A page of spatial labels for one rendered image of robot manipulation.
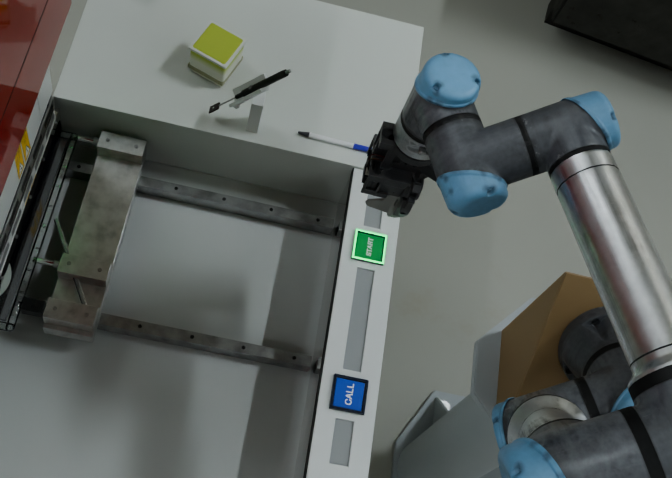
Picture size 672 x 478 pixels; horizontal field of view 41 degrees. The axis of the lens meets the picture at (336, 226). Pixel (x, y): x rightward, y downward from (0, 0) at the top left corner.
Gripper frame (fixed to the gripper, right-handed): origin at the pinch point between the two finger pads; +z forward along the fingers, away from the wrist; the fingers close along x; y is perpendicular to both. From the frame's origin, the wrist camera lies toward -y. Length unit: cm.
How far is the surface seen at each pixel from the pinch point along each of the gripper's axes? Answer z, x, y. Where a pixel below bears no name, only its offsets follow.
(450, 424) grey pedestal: 65, 12, -31
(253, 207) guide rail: 25.7, -8.6, 21.1
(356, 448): 14.6, 34.0, -1.6
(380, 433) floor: 111, 4, -26
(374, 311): 14.7, 11.3, -1.6
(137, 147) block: 19.7, -12.1, 43.2
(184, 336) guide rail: 25.7, 18.2, 27.9
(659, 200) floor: 111, -89, -109
